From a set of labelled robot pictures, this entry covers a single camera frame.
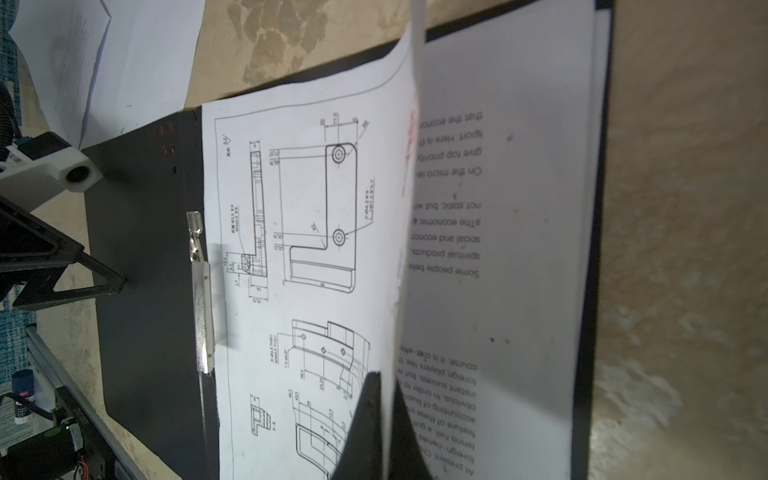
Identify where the diagram drawing sheet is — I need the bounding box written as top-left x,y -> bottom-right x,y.
202,1 -> 425,479

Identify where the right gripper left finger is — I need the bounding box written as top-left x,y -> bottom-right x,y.
331,372 -> 383,480

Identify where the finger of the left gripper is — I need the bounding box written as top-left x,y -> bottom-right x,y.
1,198 -> 126,311

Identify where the red folder black inside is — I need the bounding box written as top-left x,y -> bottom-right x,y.
82,0 -> 616,480

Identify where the blank white sheet left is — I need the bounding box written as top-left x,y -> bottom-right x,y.
10,0 -> 110,147

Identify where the blank white sheet front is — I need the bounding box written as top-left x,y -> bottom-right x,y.
80,0 -> 205,148

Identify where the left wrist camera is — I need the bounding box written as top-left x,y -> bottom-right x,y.
1,132 -> 103,211

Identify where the text sheet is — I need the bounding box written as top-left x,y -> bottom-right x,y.
400,1 -> 613,479

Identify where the blank white sheet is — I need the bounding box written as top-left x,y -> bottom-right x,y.
10,0 -> 110,147
80,0 -> 205,148

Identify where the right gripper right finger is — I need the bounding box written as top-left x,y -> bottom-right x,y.
388,398 -> 432,480

